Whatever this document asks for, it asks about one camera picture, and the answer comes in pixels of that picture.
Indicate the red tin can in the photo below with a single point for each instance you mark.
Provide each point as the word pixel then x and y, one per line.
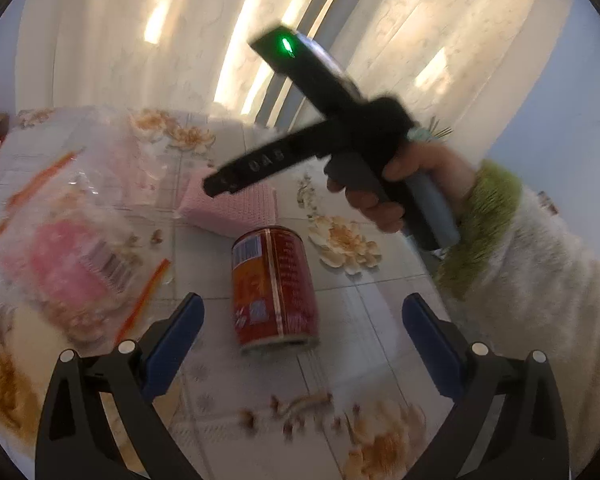
pixel 275 292

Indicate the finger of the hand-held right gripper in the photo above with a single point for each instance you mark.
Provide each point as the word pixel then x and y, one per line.
pixel 265 160

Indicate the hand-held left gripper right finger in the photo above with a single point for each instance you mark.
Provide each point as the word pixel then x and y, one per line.
pixel 431 342

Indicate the clear plastic bag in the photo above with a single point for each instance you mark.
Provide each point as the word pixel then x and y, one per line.
pixel 75 240

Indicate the floral tablecloth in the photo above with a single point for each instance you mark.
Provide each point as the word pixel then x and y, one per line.
pixel 360 325

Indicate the person's right forearm fleece sleeve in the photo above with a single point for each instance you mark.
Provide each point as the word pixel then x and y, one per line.
pixel 540 280

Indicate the person's right hand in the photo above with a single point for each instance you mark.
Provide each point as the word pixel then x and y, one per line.
pixel 430 167

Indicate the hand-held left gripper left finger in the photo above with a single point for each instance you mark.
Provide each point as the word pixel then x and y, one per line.
pixel 174 342

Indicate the pink knitted cloth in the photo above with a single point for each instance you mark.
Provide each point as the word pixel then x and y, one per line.
pixel 240 207

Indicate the cream patterned curtain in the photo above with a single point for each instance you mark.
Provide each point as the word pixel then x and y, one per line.
pixel 130 35
pixel 420 30

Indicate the teal holder with sticks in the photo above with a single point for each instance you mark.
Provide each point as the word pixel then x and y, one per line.
pixel 422 134

